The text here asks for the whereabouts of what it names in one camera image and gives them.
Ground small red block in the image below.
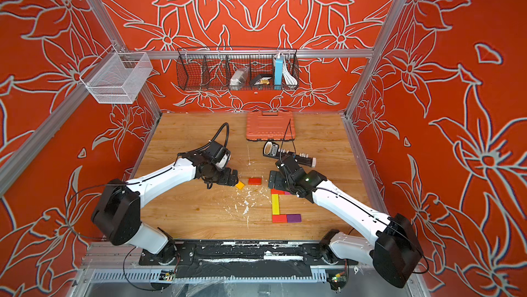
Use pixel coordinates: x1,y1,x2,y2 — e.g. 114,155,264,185
248,177,262,185

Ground lime yellow long block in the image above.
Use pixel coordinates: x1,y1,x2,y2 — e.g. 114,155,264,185
271,194,280,216

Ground dark purple block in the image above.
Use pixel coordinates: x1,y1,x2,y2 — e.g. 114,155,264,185
286,214,302,223

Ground long red block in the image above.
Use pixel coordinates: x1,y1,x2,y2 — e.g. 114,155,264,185
272,214,288,224

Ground red cube block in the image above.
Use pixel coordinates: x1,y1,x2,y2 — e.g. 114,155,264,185
271,189,285,195

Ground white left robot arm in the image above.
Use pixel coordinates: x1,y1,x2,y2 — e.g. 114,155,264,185
91,156,240,264

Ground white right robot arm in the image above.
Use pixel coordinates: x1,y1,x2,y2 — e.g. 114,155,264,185
269,170,424,288

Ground orange plastic tool case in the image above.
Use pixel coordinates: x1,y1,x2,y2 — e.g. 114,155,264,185
246,111,296,142

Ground silver packet in basket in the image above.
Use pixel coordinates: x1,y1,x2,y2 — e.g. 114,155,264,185
229,67,250,91

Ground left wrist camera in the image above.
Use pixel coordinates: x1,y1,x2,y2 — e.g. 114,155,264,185
203,142,231,170

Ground black wire wall basket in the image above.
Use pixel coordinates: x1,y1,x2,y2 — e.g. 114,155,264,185
176,47,301,91

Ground white wire basket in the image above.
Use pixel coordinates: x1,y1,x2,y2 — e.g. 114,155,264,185
80,52,153,104

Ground aluminium frame post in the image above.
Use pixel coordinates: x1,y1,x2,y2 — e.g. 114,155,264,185
86,0,128,53

